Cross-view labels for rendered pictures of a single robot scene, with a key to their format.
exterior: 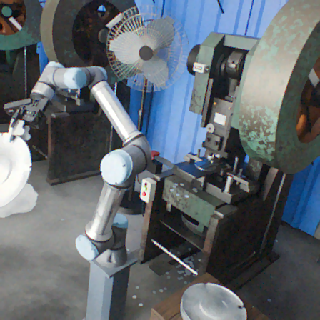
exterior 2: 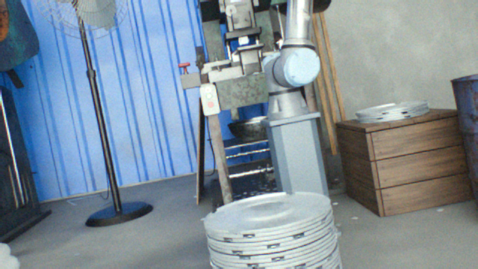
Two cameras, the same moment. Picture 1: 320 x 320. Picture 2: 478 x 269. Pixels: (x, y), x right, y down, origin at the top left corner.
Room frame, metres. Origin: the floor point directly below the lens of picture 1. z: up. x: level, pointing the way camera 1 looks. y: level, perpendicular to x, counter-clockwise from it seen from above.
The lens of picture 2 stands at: (0.34, 1.49, 0.57)
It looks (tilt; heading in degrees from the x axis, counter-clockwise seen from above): 3 degrees down; 316
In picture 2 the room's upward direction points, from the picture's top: 11 degrees counter-clockwise
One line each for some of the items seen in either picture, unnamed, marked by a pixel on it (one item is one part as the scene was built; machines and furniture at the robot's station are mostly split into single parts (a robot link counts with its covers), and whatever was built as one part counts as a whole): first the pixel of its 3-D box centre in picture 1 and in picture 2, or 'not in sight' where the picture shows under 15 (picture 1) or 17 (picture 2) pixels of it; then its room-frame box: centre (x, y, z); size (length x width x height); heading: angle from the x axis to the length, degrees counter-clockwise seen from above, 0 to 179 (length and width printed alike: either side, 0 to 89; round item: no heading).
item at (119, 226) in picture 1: (113, 228); (281, 71); (1.35, 0.15, 0.62); 0.13 x 0.12 x 0.14; 151
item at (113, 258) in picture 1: (112, 248); (286, 102); (1.35, 0.14, 0.50); 0.15 x 0.15 x 0.10
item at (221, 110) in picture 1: (223, 122); (237, 3); (1.93, -0.35, 1.04); 0.17 x 0.15 x 0.30; 137
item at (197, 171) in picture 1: (198, 177); (250, 60); (1.83, -0.26, 0.72); 0.25 x 0.14 x 0.14; 137
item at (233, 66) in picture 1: (237, 81); not in sight; (1.96, -0.38, 1.27); 0.21 x 0.12 x 0.34; 137
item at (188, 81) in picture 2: (152, 173); (193, 91); (2.00, 0.01, 0.62); 0.10 x 0.06 x 0.20; 47
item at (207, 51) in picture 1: (233, 151); (241, 45); (2.06, -0.47, 0.83); 0.79 x 0.43 x 1.34; 137
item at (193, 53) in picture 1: (206, 65); not in sight; (2.14, -0.21, 1.31); 0.22 x 0.12 x 0.22; 137
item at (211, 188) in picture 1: (214, 177); (249, 71); (1.96, -0.37, 0.68); 0.45 x 0.30 x 0.06; 47
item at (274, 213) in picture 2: not in sight; (266, 211); (1.02, 0.73, 0.29); 0.29 x 0.29 x 0.01
